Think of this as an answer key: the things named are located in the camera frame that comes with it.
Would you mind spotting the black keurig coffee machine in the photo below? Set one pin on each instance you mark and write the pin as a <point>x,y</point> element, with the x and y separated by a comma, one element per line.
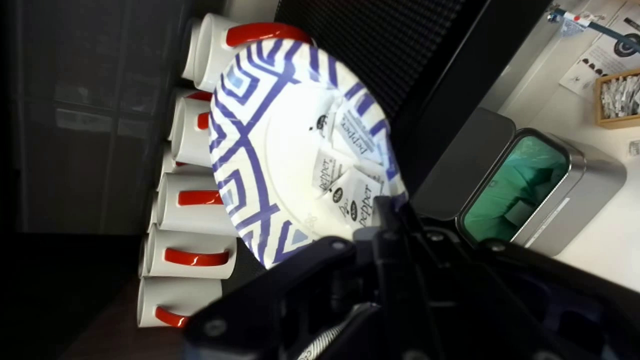
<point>428,62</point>

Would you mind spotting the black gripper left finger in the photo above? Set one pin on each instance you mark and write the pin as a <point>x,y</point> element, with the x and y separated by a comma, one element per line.
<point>283,311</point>

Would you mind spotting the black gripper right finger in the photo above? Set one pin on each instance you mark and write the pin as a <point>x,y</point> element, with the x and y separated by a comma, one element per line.
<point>496,301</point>

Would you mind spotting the blue patterned paper plate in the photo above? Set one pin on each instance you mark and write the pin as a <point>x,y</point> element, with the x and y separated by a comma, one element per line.
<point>298,149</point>

